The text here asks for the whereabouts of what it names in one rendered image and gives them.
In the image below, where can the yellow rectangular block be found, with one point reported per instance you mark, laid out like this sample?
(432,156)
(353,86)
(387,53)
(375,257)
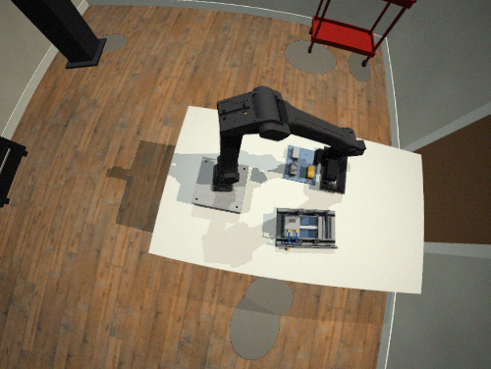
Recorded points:
(309,172)

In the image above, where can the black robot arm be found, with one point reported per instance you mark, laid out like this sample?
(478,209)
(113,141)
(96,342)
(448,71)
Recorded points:
(262,117)

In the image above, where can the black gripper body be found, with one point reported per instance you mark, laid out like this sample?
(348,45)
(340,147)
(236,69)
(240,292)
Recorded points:
(318,153)

